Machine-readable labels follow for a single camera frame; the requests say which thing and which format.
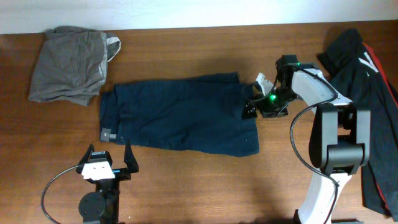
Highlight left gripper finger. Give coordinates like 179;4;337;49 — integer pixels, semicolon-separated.
124;142;139;173
78;144;94;166

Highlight navy blue shorts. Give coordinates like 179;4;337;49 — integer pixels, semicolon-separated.
99;72;260;157

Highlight black garment with red trim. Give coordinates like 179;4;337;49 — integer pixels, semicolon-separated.
316;27;398;222

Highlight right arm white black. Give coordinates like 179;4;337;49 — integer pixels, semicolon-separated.
242;55;371;224

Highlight grey folded garment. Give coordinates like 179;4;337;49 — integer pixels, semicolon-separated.
28;26;121;106

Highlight right black cable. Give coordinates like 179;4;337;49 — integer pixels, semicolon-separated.
241;62;340;224

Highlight black cable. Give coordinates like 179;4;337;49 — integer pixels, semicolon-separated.
40;164;84;224
241;62;340;224

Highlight left black cable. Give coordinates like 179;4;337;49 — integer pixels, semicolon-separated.
40;164;84;224

